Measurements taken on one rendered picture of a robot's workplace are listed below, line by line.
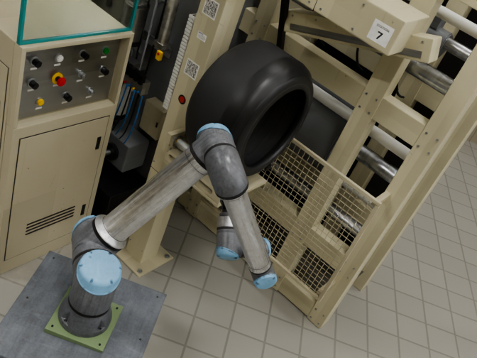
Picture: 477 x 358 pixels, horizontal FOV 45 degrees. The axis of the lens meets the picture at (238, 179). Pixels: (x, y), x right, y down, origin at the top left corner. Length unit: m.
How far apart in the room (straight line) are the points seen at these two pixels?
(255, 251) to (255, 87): 0.63
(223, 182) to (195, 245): 1.71
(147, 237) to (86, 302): 1.15
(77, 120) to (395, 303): 2.29
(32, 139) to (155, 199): 0.78
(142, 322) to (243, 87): 0.97
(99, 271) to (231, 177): 0.55
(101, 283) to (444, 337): 2.48
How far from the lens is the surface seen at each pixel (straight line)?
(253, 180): 2.77
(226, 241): 2.26
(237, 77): 2.27
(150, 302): 2.33
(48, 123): 2.60
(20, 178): 2.70
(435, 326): 3.93
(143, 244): 3.19
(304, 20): 2.68
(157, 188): 1.98
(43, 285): 2.31
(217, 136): 1.89
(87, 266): 2.01
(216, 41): 2.50
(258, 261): 2.14
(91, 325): 2.13
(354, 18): 2.40
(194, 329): 3.09
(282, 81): 2.29
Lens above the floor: 2.36
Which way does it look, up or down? 35 degrees down
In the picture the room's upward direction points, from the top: 23 degrees clockwise
